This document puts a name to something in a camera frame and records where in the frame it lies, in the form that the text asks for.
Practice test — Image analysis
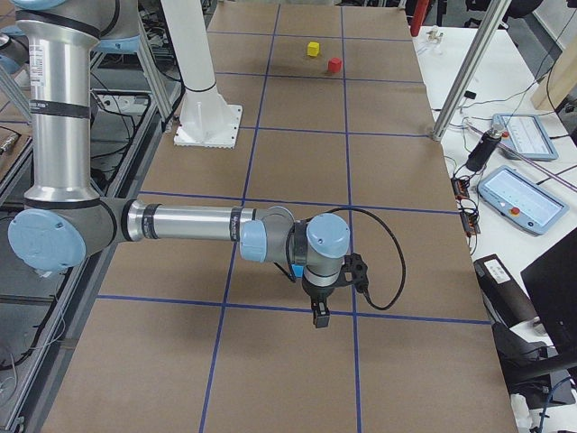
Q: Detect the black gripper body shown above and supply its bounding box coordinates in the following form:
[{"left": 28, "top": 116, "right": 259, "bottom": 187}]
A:
[{"left": 301, "top": 278, "right": 335, "bottom": 310}]

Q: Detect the red cube block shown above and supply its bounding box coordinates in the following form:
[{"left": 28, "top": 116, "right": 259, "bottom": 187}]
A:
[{"left": 327, "top": 57, "right": 343, "bottom": 74}]

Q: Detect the yellow cube block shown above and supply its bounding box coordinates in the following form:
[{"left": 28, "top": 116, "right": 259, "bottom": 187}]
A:
[{"left": 307, "top": 41, "right": 320, "bottom": 58}]

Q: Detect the blue cube block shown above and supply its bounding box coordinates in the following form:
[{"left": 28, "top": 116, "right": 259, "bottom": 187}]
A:
[{"left": 291, "top": 264, "right": 303, "bottom": 279}]

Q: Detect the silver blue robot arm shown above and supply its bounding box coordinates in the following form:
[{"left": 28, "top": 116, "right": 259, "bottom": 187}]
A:
[{"left": 8, "top": 1, "right": 350, "bottom": 327}]

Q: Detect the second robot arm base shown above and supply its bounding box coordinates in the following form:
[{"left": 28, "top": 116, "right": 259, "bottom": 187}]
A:
[{"left": 1, "top": 24, "right": 29, "bottom": 74}]

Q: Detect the orange circuit board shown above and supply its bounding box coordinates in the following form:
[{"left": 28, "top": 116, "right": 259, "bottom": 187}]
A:
[{"left": 451, "top": 177, "right": 481, "bottom": 238}]

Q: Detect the black water bottle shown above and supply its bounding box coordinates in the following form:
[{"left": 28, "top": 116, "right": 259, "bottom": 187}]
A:
[{"left": 465, "top": 128, "right": 502, "bottom": 172}]

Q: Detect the black computer monitor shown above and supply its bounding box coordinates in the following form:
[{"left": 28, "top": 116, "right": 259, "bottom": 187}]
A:
[{"left": 521, "top": 229, "right": 576, "bottom": 353}]

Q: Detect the near teach pendant tablet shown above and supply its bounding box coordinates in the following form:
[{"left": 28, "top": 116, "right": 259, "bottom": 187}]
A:
[{"left": 477, "top": 166, "right": 569, "bottom": 235}]

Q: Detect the teach pendant tablet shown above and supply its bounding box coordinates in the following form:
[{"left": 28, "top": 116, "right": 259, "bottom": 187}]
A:
[
  {"left": 477, "top": 166, "right": 569, "bottom": 235},
  {"left": 492, "top": 114, "right": 558, "bottom": 161}
]

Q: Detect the far teach pendant tablet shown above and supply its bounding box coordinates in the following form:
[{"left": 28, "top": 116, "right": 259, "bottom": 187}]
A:
[{"left": 492, "top": 114, "right": 558, "bottom": 161}]

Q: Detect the black camera cable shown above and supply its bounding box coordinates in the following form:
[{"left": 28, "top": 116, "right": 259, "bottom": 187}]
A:
[{"left": 327, "top": 206, "right": 408, "bottom": 311}]

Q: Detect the white pedestal column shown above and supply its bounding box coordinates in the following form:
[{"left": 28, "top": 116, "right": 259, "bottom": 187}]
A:
[{"left": 161, "top": 0, "right": 243, "bottom": 149}]

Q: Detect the aluminium frame post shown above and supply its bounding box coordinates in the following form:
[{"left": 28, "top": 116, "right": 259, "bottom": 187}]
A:
[{"left": 431, "top": 0, "right": 511, "bottom": 142}]

